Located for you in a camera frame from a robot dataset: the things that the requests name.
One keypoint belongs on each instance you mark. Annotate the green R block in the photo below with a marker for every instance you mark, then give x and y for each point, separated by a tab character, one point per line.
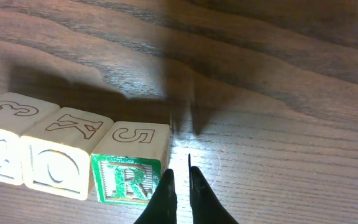
129	161

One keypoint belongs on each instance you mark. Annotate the yellow C block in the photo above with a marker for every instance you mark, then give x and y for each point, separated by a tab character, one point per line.
18	113

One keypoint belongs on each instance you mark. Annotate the yellow O block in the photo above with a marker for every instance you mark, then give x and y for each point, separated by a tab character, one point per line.
56	152

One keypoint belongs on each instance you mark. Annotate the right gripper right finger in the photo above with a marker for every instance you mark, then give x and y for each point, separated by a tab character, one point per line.
206	208

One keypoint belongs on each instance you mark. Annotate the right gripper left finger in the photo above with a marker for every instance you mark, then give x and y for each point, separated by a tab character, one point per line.
162	207

